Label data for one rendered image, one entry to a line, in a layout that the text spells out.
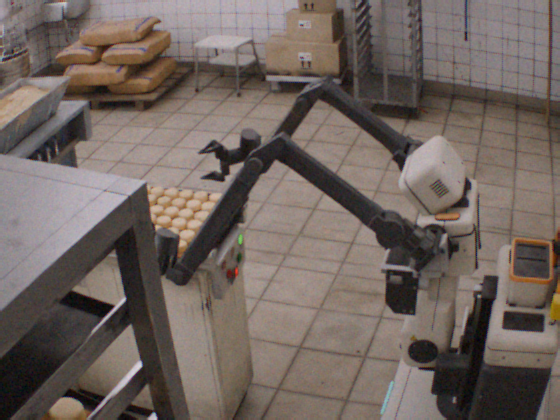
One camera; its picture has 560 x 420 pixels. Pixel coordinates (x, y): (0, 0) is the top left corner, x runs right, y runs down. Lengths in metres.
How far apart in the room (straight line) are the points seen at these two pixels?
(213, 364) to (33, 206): 1.93
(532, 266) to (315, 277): 1.74
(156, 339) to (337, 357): 2.51
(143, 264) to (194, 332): 1.79
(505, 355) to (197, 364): 1.11
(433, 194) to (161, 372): 1.36
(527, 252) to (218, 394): 1.22
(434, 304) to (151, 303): 1.61
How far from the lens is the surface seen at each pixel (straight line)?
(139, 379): 0.78
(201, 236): 1.99
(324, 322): 3.41
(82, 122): 2.86
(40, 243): 0.60
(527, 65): 6.02
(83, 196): 0.66
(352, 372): 3.13
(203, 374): 2.59
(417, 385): 2.66
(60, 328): 0.74
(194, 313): 2.41
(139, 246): 0.67
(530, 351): 2.10
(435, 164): 1.98
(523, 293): 2.16
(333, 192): 1.90
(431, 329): 2.26
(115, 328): 0.72
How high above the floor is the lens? 2.11
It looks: 29 degrees down
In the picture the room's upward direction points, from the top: 3 degrees counter-clockwise
